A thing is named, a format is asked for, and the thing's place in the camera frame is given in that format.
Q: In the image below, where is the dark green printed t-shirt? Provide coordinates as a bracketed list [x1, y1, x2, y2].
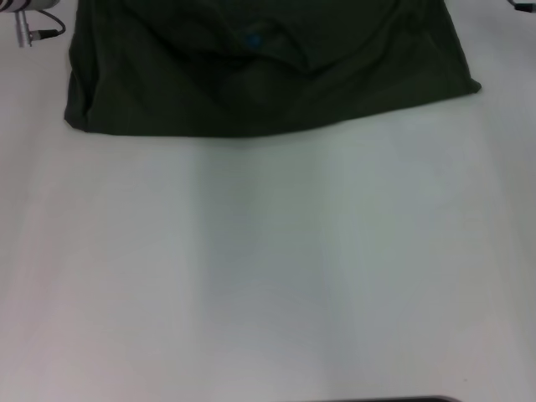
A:
[63, 0, 482, 139]

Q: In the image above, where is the left gripper cable connector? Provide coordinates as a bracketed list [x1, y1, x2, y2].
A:
[14, 10, 67, 48]

